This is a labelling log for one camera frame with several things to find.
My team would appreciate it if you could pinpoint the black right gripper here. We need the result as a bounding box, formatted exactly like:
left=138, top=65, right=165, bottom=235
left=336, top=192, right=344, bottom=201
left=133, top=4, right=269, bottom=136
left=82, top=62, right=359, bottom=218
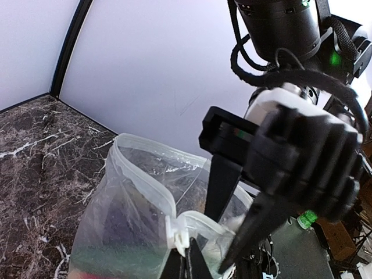
left=199, top=106, right=362, bottom=274

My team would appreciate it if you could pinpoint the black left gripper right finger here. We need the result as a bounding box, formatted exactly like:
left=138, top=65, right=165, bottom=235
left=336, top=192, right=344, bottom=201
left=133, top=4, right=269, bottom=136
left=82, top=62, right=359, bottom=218
left=185, top=238, right=213, bottom=279

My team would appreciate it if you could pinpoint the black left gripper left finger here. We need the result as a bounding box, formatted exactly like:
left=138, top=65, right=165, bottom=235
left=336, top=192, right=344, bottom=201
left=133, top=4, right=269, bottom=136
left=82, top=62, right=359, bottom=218
left=160, top=249, right=186, bottom=279

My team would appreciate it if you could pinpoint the clear zip top bag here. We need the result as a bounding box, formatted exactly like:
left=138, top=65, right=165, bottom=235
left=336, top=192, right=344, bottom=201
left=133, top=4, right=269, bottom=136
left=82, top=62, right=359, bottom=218
left=68, top=134, right=253, bottom=278

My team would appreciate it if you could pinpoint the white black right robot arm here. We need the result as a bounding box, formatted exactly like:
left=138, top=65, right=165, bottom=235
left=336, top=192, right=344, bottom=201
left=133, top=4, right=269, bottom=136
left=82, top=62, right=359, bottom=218
left=199, top=1, right=371, bottom=273

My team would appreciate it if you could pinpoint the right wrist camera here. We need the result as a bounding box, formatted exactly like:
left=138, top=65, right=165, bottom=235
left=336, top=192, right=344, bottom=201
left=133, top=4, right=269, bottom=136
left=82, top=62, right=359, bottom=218
left=244, top=84, right=329, bottom=140

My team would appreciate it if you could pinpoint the black right corner post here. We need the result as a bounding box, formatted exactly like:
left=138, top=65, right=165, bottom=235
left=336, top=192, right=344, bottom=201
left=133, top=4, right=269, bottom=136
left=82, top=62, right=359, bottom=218
left=49, top=0, right=93, bottom=99

